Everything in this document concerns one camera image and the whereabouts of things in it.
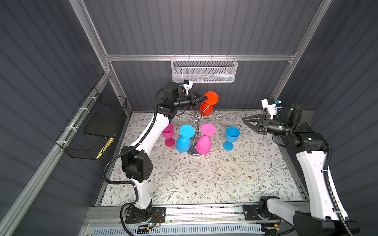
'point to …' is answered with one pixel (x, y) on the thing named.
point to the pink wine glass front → (204, 142)
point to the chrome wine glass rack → (196, 116)
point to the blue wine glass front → (183, 141)
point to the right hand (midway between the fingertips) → (247, 122)
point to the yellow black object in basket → (105, 147)
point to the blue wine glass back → (232, 134)
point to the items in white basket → (216, 77)
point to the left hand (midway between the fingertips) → (212, 99)
